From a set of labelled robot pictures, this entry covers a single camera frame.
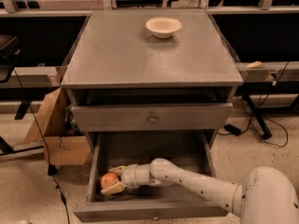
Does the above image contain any brown cardboard box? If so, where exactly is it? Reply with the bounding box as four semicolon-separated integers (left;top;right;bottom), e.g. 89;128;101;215
24;88;91;165

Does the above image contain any small yellow foam piece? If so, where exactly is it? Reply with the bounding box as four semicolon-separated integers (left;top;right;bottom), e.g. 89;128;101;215
246;61;262;69

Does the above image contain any round metal middle knob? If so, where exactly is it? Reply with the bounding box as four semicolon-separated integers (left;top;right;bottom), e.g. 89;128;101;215
152;212;160;221

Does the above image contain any white paper bowl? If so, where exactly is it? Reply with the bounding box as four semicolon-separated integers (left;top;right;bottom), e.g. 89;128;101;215
146;17;181;39

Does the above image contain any closed grey top drawer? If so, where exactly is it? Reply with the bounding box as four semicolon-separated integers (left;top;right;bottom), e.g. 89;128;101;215
72;103;233;132

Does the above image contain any grey wooden drawer cabinet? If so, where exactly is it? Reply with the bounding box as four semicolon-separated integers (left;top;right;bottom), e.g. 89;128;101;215
62;9;243;145

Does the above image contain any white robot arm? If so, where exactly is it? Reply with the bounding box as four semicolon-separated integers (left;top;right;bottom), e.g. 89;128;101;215
100;158;299;224

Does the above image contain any orange fruit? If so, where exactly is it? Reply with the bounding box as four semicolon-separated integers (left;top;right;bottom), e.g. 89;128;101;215
100;173;118;189

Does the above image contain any black office chair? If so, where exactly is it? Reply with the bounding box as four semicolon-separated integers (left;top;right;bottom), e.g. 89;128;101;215
0;35;21;83

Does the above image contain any black power adapter with cable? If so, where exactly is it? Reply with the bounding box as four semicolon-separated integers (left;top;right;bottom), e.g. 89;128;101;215
217;109;289;148

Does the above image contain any round metal knob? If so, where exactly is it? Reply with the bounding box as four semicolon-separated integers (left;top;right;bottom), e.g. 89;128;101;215
149;115;157;123
152;212;160;221

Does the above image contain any black floor cable left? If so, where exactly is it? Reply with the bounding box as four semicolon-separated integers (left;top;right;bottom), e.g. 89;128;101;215
12;68;71;224

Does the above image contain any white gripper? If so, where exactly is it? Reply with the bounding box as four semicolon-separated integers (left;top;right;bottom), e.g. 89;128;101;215
101;164;156;196

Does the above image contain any round metal top knob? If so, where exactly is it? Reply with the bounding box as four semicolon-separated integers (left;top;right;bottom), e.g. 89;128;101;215
149;115;157;123

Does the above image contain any open grey middle drawer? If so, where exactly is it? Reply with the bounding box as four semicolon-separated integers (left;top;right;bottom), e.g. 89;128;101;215
74;131;227;223

